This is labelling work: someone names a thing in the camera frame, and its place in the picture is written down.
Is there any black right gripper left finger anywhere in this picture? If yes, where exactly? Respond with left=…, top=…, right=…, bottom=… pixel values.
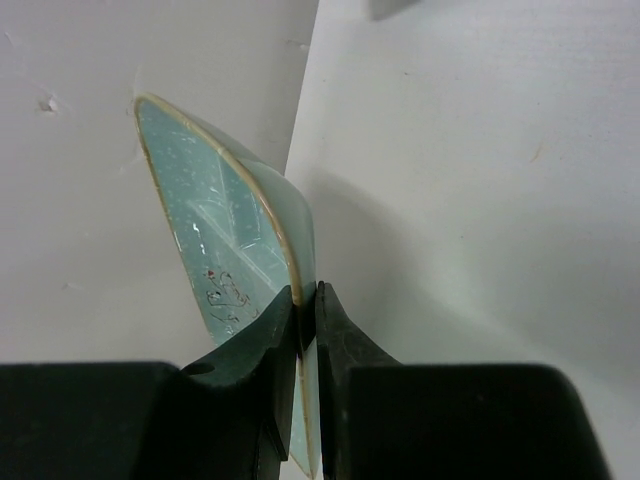
left=1, top=289, right=296, bottom=479

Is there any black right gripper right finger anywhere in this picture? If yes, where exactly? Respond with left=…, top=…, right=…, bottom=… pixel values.
left=314, top=282, right=611, bottom=479

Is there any light green floral plate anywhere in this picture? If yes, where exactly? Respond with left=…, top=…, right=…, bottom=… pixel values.
left=134, top=94, right=320, bottom=479

